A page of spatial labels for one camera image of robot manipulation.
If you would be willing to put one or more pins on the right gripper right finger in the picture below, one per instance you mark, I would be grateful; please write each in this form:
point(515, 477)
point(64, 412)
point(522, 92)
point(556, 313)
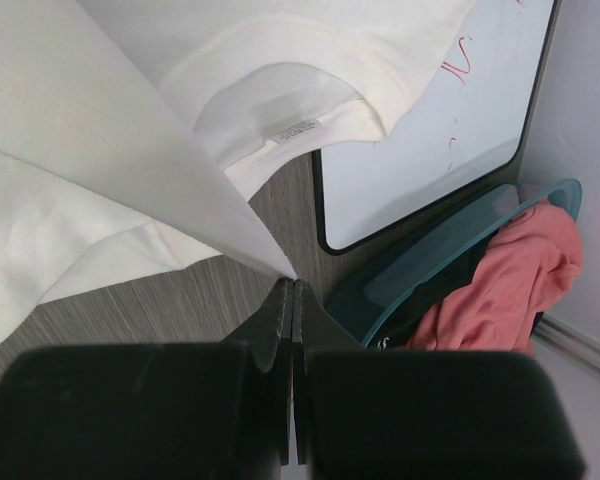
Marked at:
point(395, 414)

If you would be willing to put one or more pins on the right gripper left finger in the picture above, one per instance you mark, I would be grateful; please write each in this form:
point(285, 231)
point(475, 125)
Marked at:
point(154, 411)

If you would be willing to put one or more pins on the white t-shirt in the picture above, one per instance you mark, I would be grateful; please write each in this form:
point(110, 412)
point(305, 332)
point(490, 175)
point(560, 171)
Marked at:
point(133, 134)

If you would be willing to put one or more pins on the teal laundry basket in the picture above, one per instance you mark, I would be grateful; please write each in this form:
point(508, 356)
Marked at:
point(369, 304)

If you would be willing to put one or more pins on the black t-shirt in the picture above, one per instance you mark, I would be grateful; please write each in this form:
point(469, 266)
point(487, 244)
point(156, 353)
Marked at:
point(428, 296)

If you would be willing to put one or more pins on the pink t-shirt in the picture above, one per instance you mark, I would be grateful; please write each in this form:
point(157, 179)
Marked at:
point(528, 267)

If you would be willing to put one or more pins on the white whiteboard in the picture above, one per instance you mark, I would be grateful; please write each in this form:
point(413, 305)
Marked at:
point(469, 123)

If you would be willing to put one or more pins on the aluminium rail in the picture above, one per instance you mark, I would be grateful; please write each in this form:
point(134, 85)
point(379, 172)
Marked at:
point(575, 345)

